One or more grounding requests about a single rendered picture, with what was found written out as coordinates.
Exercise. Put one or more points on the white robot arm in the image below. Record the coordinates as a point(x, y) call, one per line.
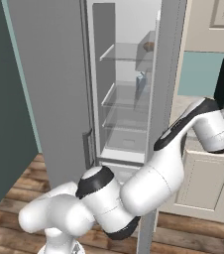
point(150, 185)

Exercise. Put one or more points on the glass fridge shelf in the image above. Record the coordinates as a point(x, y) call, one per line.
point(125, 96)
point(125, 120)
point(127, 52)

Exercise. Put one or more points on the clear fridge crisper drawer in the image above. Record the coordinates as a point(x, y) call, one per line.
point(126, 140)

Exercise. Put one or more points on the grey fridge body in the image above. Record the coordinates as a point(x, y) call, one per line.
point(125, 82)

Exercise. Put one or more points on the grey edge-on fridge door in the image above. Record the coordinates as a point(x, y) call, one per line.
point(165, 82)

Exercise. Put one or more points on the blue carton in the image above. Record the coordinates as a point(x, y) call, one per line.
point(140, 84)

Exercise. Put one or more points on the brown food item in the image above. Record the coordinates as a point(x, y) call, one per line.
point(148, 46)

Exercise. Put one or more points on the beige base cupboard door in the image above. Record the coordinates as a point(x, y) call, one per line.
point(204, 180)

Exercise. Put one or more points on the beige wall cupboard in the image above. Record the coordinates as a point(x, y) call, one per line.
point(216, 25)

